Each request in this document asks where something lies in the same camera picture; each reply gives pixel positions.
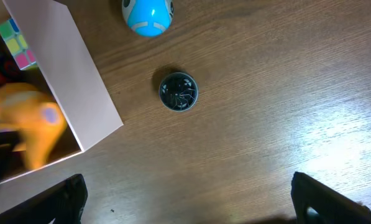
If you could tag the yellow toy animal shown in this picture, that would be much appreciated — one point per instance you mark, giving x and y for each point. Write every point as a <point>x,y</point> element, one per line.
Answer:
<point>36,117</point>

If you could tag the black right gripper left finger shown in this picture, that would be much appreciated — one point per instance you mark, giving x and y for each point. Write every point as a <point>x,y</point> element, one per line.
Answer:
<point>63,203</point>

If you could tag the black round spider toy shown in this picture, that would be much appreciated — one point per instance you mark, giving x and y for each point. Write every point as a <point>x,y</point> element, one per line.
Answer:
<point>178,91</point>

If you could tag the pink cardboard box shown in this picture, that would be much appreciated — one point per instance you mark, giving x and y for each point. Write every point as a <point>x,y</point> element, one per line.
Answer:
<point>67,73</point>

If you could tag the colourful puzzle cube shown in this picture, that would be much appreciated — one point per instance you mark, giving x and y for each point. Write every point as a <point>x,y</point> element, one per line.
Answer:
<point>17,45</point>

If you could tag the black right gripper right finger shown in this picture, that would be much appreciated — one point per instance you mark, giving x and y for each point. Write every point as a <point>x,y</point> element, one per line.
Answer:
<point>315,202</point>

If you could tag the blue white toy ball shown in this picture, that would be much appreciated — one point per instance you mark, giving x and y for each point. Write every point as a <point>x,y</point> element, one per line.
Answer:
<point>148,18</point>

